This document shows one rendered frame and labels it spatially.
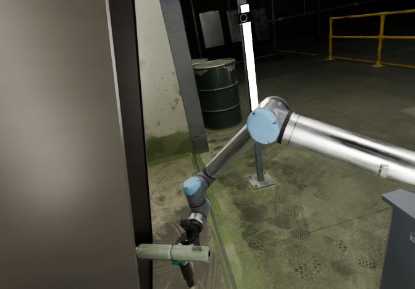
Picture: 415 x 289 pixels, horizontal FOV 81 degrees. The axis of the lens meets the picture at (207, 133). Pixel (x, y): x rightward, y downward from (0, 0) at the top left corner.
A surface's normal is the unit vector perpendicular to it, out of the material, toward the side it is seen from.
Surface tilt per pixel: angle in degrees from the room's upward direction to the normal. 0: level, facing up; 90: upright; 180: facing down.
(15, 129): 89
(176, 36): 90
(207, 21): 81
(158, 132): 90
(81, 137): 89
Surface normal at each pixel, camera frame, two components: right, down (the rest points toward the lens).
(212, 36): 0.16, 0.22
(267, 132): -0.61, 0.38
